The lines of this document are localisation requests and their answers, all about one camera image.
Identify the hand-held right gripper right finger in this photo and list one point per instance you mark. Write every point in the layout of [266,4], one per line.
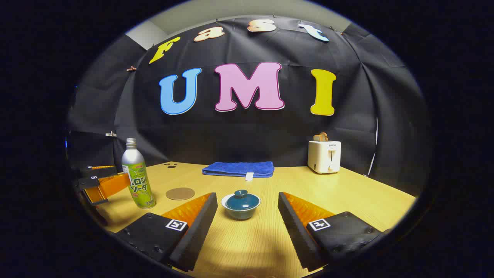
[295,231]

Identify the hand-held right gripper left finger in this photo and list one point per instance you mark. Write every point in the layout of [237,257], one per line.
[197,235]

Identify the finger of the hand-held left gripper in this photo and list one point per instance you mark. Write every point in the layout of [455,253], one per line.
[104,171]
[112,185]

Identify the silver green-label water bottle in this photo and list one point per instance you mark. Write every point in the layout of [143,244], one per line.
[135,173]

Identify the round brown coaster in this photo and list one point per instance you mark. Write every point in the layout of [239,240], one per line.
[180,193]

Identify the white ceramic teacup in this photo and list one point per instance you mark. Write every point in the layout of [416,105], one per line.
[241,214]

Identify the teal teacup lid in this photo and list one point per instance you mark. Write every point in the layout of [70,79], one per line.
[242,200]

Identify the folded blue towel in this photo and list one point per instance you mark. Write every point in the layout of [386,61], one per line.
[239,168]

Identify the white toaster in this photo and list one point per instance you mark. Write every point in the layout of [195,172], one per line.
[324,156]

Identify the brown toast slice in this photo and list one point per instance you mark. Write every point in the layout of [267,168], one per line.
[325,136]
[317,138]

